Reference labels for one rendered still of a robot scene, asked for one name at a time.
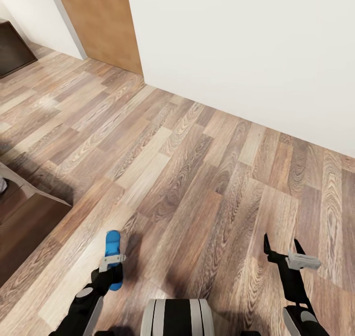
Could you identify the sandal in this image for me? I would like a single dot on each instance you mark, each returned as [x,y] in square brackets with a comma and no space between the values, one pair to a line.
[113,248]

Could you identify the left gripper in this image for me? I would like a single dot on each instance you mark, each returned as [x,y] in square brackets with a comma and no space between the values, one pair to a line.
[111,276]

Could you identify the bed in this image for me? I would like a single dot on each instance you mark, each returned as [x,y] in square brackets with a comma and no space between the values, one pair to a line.
[27,216]

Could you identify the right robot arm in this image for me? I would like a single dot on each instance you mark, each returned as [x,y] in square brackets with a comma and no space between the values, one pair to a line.
[299,321]

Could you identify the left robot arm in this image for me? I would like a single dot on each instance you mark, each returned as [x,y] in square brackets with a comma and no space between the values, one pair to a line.
[87,305]

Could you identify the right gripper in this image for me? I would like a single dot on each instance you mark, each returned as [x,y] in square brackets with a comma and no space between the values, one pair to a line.
[286,273]

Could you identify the sliding door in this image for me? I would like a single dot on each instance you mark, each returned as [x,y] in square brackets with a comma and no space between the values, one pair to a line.
[106,31]

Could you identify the nightstand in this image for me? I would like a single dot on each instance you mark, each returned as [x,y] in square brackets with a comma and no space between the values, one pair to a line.
[14,53]

